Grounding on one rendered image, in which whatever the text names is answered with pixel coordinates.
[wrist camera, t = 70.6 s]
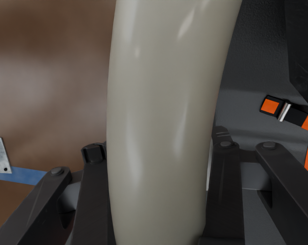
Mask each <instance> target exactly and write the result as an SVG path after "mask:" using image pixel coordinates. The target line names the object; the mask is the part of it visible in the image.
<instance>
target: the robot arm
mask: <svg viewBox="0 0 308 245"><path fill-rule="evenodd" d="M81 153H82V157H83V161H84V169H82V170H79V171H76V172H73V173H71V172H70V168H69V167H67V166H61V167H56V168H53V169H51V170H50V171H48V172H47V173H46V174H45V175H44V176H43V177H42V178H41V180H40V181H39V182H38V183H37V184H36V185H35V187H34V188H33V189H32V190H31V191H30V193H29V194H28V195H27V196H26V197H25V199H24V200H23V201H22V202H21V203H20V205H19V206H18V207H17V208H16V209H15V210H14V212H13V213H12V214H11V215H10V216H9V218H8V219H7V220H6V221H5V222H4V223H3V225H2V226H1V227H0V245H65V244H66V242H67V240H68V238H69V236H70V234H71V232H72V235H71V240H70V245H116V240H115V235H114V229H113V222H112V215H111V207H110V197H109V187H108V173H107V149H106V141H105V142H104V143H99V142H98V143H92V144H89V145H87V146H85V147H83V148H82V149H81ZM242 189H251V190H257V194H258V196H259V198H260V200H261V202H262V203H263V205H264V207H265V209H266V210H267V212H268V214H269V215H270V217H271V219H272V221H273V222H274V224H275V226H276V227H277V229H278V231H279V233H280V234H281V236H282V238H283V240H284V241H285V243H286V245H308V170H307V169H306V168H305V167H304V166H303V165H302V164H301V163H300V162H299V161H298V160H297V159H296V158H295V157H294V156H293V155H292V154H291V153H290V152H289V151H288V150H287V149H286V148H285V147H284V146H283V145H282V144H280V143H277V142H274V141H267V142H261V143H259V144H257V145H256V146H255V151H251V150H243V149H240V146H239V144H238V143H236V142H234V141H233V140H232V138H231V136H230V134H229V132H228V130H227V128H226V127H224V126H222V125H221V126H213V127H212V134H211V142H210V149H209V158H208V168H207V181H206V191H208V193H207V202H206V210H205V228H204V231H203V236H200V237H199V241H198V245H245V233H244V217H243V200H242Z"/></svg>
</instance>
